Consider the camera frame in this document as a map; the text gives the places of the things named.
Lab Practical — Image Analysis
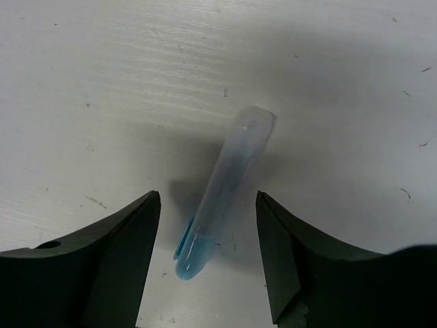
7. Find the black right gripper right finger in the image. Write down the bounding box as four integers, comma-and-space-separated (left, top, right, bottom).
256, 192, 436, 327

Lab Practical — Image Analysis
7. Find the blue highlighter pen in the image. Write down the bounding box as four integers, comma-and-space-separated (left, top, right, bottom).
173, 107, 277, 280

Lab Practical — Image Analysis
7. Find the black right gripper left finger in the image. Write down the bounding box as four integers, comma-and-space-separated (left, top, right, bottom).
1, 191, 160, 327

